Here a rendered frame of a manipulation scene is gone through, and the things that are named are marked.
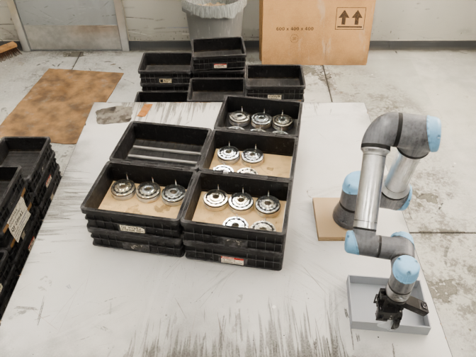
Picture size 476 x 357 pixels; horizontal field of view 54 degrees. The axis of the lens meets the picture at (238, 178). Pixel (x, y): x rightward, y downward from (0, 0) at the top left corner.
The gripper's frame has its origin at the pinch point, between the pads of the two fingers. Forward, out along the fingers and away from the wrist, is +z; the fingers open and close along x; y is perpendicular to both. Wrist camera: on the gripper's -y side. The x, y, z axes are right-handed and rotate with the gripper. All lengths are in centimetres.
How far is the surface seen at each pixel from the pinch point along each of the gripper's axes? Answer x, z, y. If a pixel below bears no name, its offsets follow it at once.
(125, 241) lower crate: -27, -3, 102
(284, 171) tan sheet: -68, -10, 40
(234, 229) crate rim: -23, -19, 57
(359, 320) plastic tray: -3.0, 2.8, 10.0
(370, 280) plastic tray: -19.3, 0.7, 4.8
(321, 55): -323, 66, 7
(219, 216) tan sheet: -38, -10, 65
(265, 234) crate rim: -22, -19, 46
